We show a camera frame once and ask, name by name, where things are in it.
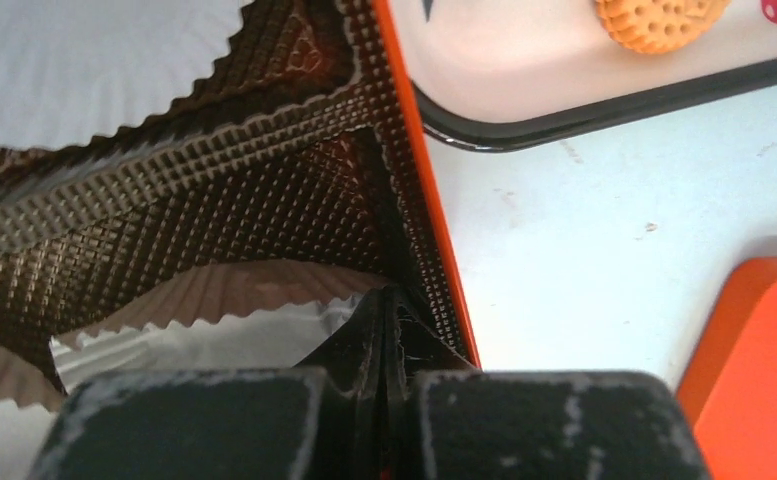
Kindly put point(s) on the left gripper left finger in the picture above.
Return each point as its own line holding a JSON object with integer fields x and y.
{"x": 225, "y": 424}

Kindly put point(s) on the orange cookie box with dividers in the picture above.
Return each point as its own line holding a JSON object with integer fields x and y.
{"x": 303, "y": 152}

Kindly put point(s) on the strawberry print serving tray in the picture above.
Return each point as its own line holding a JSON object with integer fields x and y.
{"x": 500, "y": 76}

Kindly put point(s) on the white paper cupcake liner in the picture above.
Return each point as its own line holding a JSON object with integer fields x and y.
{"x": 261, "y": 314}
{"x": 74, "y": 70}

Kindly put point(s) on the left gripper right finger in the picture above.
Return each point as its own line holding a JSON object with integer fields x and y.
{"x": 551, "y": 425}

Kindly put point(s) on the round tan biscuit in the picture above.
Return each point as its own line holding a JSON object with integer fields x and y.
{"x": 658, "y": 26}

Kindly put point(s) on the orange box lid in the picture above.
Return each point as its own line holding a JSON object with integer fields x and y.
{"x": 729, "y": 389}

